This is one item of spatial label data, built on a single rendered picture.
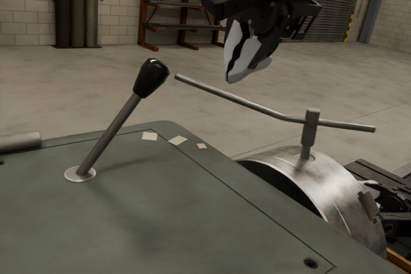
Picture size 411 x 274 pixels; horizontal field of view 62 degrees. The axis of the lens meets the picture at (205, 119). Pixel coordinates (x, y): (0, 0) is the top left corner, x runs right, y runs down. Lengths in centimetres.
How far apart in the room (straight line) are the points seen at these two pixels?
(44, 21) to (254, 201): 689
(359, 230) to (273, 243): 23
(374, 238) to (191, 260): 35
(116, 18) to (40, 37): 157
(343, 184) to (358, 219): 6
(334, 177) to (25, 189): 44
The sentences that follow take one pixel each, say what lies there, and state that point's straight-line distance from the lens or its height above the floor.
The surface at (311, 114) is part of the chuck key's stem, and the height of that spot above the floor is 132.
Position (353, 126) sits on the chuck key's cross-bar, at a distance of 60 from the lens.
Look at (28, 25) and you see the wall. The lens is 714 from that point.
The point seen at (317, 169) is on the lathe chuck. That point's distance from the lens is 59.
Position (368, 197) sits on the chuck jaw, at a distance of 66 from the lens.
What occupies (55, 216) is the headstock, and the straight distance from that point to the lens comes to 39.
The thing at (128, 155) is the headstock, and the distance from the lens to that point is 49.
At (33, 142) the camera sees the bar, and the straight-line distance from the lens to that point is 51.
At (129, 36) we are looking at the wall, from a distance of 793.
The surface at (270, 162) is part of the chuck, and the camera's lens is 57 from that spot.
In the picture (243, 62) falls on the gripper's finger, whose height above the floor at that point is 139.
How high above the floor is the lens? 149
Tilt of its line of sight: 22 degrees down
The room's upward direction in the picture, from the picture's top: 8 degrees clockwise
